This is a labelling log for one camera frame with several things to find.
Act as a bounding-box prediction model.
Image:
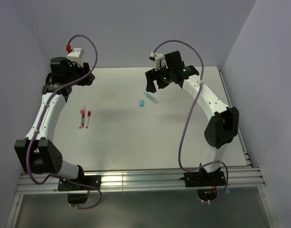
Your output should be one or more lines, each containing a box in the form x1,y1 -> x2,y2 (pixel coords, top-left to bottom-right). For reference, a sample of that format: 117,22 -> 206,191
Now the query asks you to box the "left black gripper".
66,61 -> 95,86

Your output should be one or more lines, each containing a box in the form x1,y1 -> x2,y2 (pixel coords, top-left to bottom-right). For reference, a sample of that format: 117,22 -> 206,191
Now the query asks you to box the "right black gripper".
145,63 -> 174,94

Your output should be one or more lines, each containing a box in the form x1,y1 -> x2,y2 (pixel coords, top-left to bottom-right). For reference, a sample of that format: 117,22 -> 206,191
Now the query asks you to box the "light blue highlighter pen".
144,92 -> 158,104

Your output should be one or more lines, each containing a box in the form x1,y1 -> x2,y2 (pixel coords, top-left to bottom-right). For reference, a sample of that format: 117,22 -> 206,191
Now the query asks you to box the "light blue highlighter cap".
139,100 -> 145,107

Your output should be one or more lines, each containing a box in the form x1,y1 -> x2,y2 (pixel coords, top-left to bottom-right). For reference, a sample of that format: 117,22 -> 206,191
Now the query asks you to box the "white pen pink tip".
79,109 -> 85,129

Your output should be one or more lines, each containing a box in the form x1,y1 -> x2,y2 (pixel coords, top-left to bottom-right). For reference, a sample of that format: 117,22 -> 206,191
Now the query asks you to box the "dark red pen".
81,106 -> 86,128

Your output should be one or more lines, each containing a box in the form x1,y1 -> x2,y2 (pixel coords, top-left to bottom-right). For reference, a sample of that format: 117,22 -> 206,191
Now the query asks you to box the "white pen red tip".
85,116 -> 90,128

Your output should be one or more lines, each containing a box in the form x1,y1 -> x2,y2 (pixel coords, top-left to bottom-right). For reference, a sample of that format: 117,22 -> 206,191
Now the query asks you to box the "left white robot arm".
14,56 -> 95,190

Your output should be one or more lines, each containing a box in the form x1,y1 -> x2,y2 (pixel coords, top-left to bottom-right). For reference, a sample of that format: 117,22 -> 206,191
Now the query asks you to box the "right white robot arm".
145,51 -> 239,185

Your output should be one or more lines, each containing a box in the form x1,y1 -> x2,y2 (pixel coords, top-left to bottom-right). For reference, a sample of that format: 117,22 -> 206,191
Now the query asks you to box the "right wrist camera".
149,52 -> 165,71

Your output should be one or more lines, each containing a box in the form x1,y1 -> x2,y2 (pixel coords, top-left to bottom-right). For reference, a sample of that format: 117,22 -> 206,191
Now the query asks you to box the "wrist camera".
66,45 -> 84,67
149,52 -> 165,71

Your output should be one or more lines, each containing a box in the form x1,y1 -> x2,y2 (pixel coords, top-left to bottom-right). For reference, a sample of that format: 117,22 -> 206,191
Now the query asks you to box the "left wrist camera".
66,45 -> 84,67

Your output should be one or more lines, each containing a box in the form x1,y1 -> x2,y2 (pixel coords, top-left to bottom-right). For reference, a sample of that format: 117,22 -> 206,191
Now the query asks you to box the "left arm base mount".
57,175 -> 103,207

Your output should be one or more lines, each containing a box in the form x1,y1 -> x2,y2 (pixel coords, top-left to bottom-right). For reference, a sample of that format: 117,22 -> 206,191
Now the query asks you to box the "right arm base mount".
180,169 -> 227,202

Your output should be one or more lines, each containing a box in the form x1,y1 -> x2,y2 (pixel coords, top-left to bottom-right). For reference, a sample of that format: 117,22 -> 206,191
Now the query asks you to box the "aluminium frame rail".
16,167 -> 265,195

